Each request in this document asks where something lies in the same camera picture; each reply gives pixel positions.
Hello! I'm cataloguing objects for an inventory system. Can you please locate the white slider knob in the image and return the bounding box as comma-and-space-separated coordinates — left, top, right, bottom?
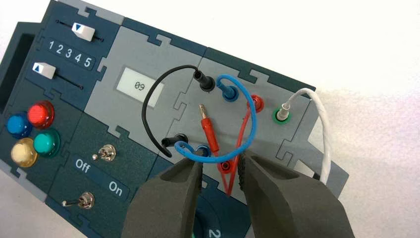
32, 61, 57, 80
71, 22, 96, 42

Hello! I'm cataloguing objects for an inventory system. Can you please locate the blue round push button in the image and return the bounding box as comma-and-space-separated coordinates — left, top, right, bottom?
6, 112, 33, 139

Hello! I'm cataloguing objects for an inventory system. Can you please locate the grey and blue control box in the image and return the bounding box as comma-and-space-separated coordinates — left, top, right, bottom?
0, 0, 350, 238

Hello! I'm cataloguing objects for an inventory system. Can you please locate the small white LCD display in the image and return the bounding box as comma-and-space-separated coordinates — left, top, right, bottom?
115, 67, 165, 108

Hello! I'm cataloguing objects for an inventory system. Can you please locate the blue jumper wire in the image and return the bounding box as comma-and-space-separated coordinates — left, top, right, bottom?
174, 74, 258, 164

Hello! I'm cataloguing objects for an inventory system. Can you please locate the red round push button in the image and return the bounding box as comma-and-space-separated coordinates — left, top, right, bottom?
27, 100, 55, 129

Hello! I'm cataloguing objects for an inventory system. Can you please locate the teal round push button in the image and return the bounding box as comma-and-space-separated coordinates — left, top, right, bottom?
33, 128, 62, 159

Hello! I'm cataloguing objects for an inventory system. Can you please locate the metal toggle switch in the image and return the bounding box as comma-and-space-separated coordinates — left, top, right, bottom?
61, 191, 96, 210
92, 144, 117, 163

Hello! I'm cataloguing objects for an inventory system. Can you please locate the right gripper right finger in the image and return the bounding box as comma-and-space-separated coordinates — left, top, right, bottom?
238, 152, 356, 238

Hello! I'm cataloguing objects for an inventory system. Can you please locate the black jumper wire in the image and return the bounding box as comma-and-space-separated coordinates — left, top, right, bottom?
142, 64, 216, 158

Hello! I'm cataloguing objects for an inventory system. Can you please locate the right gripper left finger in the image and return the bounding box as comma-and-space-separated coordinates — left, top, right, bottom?
121, 157, 204, 238

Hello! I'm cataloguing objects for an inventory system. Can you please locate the yellow round push button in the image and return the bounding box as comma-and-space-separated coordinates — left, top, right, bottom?
10, 137, 39, 169

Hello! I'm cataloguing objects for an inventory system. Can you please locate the red jumper wire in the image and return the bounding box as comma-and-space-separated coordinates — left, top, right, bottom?
199, 94, 265, 196

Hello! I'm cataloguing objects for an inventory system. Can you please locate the white jumper wire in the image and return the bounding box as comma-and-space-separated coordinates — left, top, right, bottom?
276, 88, 332, 185

